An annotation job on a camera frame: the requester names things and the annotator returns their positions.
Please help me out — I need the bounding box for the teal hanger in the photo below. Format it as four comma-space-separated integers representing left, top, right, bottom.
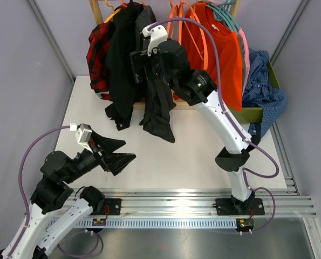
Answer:
206, 1, 241, 36

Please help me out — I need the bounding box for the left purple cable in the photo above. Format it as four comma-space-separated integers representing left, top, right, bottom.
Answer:
3, 125, 72, 257

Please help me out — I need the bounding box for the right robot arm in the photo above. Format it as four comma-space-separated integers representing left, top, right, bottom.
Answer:
129, 40, 264, 216

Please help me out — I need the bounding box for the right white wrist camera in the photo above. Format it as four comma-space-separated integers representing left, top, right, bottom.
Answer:
141, 23, 168, 57

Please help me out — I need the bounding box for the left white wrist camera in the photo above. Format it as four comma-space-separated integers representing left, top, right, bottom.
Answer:
69, 123, 93, 152

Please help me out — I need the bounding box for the red black plaid shirt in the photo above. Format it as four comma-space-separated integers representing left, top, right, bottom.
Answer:
86, 5, 131, 101

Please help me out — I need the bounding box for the blue checked shirt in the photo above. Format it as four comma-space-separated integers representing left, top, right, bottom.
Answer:
242, 48, 288, 137

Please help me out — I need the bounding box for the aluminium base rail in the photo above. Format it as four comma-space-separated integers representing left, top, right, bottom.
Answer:
46, 121, 319, 230

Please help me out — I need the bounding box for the empty orange hanger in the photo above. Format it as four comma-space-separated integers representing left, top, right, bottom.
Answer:
182, 1, 208, 70
176, 0, 185, 45

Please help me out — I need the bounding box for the green laundry basket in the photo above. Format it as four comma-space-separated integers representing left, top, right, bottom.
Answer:
229, 61, 281, 124

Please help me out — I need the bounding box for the wooden clothes rack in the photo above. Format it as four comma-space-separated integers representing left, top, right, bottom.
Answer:
88, 0, 242, 111

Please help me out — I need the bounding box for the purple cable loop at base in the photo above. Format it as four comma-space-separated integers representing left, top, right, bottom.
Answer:
57, 229, 105, 256

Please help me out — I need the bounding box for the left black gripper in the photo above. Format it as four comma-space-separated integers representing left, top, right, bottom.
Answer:
63, 130, 136, 184

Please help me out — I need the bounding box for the yellow hanger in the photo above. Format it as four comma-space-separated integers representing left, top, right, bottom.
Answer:
104, 0, 122, 23

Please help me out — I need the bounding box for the dark grey striped shirt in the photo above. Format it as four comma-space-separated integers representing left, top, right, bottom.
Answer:
135, 5, 176, 143

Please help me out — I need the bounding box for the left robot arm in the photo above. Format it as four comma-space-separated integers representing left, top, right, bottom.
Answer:
0, 124, 136, 258

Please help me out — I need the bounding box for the pink hanger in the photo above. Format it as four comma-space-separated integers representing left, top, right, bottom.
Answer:
207, 0, 250, 92

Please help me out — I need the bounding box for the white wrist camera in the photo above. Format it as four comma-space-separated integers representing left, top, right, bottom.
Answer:
141, 23, 168, 57
69, 123, 93, 152

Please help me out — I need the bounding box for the orange t-shirt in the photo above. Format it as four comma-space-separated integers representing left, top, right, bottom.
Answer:
181, 2, 243, 112

